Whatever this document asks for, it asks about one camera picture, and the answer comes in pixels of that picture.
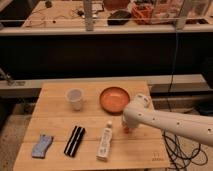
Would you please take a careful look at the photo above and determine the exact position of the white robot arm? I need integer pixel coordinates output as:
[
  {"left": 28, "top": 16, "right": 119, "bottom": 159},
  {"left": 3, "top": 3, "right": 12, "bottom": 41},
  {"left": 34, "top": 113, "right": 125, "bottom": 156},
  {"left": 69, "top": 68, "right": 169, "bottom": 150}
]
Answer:
[{"left": 122, "top": 93, "right": 213, "bottom": 147}]

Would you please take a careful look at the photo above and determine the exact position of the orange round plate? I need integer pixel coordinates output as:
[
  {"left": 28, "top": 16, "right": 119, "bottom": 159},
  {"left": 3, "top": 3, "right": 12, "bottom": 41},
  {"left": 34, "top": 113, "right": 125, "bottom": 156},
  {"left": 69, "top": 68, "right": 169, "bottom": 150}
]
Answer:
[{"left": 99, "top": 87, "right": 130, "bottom": 114}]

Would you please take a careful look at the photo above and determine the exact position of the translucent plastic cup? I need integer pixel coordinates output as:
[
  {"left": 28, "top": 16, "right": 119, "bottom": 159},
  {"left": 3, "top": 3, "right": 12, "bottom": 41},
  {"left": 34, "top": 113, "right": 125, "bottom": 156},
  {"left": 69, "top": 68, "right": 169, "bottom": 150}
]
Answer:
[{"left": 66, "top": 88, "right": 83, "bottom": 111}]

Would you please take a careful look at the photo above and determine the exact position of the black white striped block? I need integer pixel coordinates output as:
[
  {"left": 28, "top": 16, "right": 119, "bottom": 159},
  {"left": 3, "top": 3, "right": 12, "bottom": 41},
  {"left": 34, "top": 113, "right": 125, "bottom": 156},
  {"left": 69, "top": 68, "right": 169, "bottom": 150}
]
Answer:
[{"left": 64, "top": 126, "right": 85, "bottom": 157}]

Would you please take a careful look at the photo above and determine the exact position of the white tube with cap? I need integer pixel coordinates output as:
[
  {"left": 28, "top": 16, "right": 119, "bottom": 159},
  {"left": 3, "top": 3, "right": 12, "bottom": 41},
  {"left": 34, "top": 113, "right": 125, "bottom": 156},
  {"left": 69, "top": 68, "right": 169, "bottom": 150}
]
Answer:
[{"left": 96, "top": 121, "right": 113, "bottom": 161}]

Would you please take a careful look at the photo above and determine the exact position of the black object on bench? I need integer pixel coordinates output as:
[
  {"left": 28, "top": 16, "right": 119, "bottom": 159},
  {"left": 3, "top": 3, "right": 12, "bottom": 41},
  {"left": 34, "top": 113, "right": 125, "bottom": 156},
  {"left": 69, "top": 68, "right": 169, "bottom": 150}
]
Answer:
[{"left": 107, "top": 10, "right": 131, "bottom": 26}]

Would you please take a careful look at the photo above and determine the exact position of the orange basket on bench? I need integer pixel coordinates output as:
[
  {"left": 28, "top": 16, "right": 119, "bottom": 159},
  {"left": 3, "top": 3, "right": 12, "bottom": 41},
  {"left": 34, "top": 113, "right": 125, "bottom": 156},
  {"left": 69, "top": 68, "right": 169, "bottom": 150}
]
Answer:
[{"left": 131, "top": 5, "right": 152, "bottom": 25}]

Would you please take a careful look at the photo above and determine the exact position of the blue patterned sponge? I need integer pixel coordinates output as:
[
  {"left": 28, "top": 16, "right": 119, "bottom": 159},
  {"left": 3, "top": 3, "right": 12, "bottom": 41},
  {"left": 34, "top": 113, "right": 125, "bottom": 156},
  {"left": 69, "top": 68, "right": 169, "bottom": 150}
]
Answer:
[{"left": 31, "top": 134, "right": 54, "bottom": 159}]

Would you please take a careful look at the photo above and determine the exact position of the grey metal post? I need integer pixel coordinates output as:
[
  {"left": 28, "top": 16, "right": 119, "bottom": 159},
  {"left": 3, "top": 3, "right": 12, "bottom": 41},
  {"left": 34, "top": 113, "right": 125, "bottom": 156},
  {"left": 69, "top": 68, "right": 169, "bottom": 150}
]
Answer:
[
  {"left": 83, "top": 0, "right": 93, "bottom": 31},
  {"left": 175, "top": 0, "right": 191, "bottom": 30}
]

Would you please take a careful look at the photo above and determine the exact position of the grey metal post right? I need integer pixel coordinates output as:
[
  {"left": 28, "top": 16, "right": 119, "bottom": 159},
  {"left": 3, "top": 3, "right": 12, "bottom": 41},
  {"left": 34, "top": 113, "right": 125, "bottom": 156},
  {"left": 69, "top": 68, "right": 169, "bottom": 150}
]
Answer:
[{"left": 175, "top": 0, "right": 191, "bottom": 30}]

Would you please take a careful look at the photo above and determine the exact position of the black cable bundle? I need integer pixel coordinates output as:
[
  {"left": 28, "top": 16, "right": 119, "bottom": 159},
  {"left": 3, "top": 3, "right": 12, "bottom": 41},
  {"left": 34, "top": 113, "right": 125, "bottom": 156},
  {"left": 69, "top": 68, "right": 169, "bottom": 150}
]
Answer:
[{"left": 162, "top": 129, "right": 210, "bottom": 171}]

